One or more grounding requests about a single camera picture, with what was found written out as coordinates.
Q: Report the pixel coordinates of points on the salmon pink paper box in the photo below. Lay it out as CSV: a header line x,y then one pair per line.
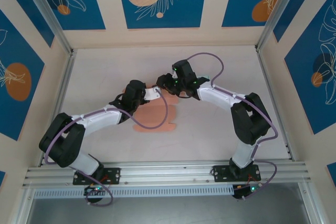
x,y
157,119

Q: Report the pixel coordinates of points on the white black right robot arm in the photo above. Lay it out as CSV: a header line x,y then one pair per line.
x,y
218,100

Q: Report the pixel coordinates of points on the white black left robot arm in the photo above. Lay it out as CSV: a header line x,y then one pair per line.
x,y
105,119

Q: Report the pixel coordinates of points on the small control circuit board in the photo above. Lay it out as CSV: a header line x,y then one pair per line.
x,y
240,192
95,189

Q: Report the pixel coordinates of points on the grey metal sheet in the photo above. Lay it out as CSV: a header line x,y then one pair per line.
x,y
168,212

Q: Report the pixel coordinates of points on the aluminium mounting rail beam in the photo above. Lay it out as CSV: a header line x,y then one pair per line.
x,y
162,172

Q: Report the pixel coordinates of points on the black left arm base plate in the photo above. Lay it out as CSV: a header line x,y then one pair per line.
x,y
114,175

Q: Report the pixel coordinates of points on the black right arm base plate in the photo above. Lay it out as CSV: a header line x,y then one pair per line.
x,y
220,172

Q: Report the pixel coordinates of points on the aluminium frame post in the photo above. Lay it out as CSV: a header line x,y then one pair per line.
x,y
47,11
278,6

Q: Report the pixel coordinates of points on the aluminium frame strut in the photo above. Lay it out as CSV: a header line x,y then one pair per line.
x,y
312,205
23,208

